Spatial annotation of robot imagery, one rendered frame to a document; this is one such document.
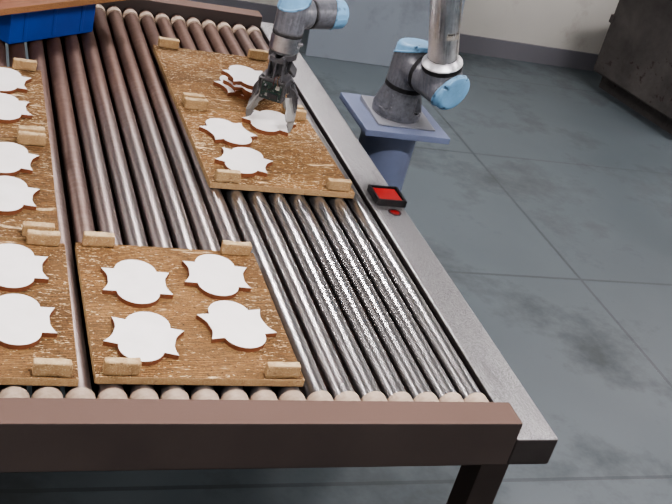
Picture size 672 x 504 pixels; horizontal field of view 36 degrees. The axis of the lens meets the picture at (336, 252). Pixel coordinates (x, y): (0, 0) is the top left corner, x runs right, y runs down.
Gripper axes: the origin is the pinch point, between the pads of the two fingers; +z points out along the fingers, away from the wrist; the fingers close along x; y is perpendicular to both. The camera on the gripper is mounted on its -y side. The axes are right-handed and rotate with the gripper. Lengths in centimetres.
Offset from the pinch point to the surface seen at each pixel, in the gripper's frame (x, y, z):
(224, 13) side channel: -39, -74, 0
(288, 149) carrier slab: 8.7, 10.9, 0.7
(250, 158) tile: 3.3, 25.5, -0.5
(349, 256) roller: 35, 50, 2
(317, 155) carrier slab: 15.7, 8.9, 0.7
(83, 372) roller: 6, 116, 3
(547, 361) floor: 100, -93, 94
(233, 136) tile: -4.1, 16.6, -0.5
